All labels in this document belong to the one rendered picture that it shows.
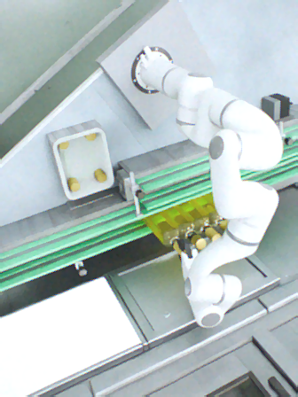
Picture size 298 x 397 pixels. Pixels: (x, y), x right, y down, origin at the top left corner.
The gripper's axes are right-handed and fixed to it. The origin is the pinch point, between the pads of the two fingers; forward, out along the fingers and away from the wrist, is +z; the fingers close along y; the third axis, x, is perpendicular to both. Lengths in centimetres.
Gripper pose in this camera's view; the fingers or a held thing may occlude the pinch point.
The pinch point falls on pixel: (184, 251)
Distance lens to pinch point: 127.3
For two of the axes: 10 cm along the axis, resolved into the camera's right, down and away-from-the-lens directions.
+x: -9.8, 2.0, -0.9
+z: -1.8, -5.2, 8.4
